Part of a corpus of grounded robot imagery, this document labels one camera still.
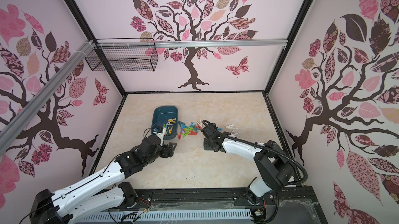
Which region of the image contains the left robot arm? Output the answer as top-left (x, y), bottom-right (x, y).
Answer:
top-left (28, 135), bottom-right (177, 224)

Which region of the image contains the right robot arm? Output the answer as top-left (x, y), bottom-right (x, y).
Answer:
top-left (201, 120), bottom-right (295, 205)

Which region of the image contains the dark teal storage box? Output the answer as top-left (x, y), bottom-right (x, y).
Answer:
top-left (151, 106), bottom-right (179, 140)

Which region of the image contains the white clothespin right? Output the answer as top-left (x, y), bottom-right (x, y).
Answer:
top-left (225, 124), bottom-right (237, 130)

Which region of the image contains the right black corrugated cable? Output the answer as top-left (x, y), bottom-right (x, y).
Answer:
top-left (202, 120), bottom-right (309, 185)

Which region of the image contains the white slotted cable duct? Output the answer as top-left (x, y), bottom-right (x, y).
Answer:
top-left (78, 209), bottom-right (252, 224)

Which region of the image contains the black wire basket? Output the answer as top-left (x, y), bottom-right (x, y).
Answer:
top-left (85, 37), bottom-right (159, 72)

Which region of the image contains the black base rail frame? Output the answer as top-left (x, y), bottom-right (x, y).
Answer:
top-left (58, 186), bottom-right (328, 224)

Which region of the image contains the back aluminium rail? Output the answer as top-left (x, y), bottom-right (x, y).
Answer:
top-left (97, 39), bottom-right (288, 48)

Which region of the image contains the aluminium rail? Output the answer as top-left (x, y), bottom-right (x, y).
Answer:
top-left (97, 39), bottom-right (288, 48)
top-left (1, 40), bottom-right (96, 154)

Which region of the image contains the left aluminium rail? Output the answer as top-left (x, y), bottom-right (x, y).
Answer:
top-left (1, 40), bottom-right (96, 154)

